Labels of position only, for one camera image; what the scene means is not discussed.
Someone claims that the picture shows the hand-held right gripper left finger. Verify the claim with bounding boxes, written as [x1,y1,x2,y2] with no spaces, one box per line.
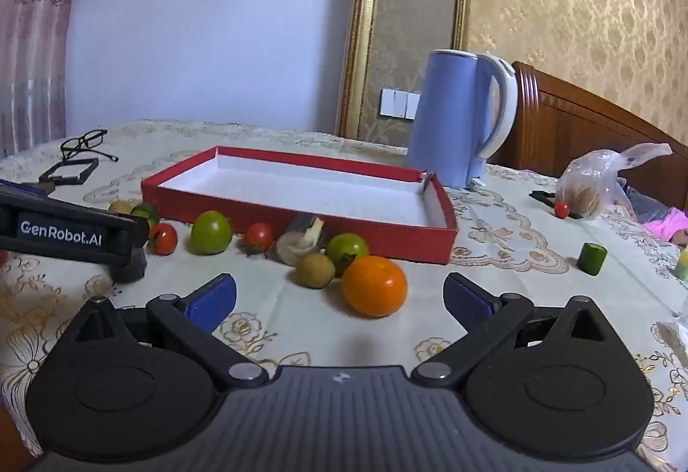
[75,274,270,390]

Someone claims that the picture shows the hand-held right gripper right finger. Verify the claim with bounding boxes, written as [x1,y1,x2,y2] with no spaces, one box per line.
[411,272,606,390]

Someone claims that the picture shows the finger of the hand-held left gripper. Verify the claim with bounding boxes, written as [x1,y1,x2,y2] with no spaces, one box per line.
[106,214,150,264]
[0,179,55,197]

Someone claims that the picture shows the dark green round fruit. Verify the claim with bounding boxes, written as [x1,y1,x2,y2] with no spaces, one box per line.
[131,202,161,227]

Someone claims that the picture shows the orange tomato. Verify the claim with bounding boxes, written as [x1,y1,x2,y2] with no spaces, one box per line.
[340,256,409,318]

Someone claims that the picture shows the green tomato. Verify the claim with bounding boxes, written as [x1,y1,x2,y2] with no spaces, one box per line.
[190,210,234,256]
[325,232,371,278]

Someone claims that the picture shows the red cardboard box tray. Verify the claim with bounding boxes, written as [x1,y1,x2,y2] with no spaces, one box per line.
[141,145,459,266]

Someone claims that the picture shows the black eyeglasses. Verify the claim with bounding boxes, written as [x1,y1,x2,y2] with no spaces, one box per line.
[59,129,119,164]

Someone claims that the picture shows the cream floral tablecloth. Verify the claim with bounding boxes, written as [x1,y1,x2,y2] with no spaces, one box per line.
[0,120,688,457]

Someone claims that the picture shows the black plastic object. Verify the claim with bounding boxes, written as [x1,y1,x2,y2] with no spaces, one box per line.
[528,190,587,220]

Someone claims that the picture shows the green cucumber piece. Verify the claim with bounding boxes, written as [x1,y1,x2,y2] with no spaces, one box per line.
[577,242,608,276]

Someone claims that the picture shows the pink patterned curtain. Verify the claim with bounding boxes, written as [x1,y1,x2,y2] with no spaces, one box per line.
[0,0,96,158]

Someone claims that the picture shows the clear plastic bag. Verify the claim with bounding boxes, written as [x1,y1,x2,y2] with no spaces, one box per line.
[555,142,674,221]

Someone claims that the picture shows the blue electric kettle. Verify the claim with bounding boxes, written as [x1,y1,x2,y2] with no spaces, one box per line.
[405,49,519,189]

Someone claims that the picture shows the wooden headboard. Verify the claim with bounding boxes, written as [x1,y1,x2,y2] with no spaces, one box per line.
[491,61,688,212]

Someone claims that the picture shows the white crumpled plastic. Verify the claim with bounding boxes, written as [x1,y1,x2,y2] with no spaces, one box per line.
[657,297,688,346]

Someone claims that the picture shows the pink cloth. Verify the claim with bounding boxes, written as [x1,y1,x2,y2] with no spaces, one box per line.
[639,208,688,243]

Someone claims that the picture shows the black square frame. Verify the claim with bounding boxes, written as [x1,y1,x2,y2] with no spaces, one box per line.
[39,157,101,187]

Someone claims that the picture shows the white wall switch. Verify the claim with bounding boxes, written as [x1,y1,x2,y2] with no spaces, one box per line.
[379,88,421,120]

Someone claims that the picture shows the gold wall moulding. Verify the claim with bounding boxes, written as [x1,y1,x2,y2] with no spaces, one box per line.
[338,0,477,141]

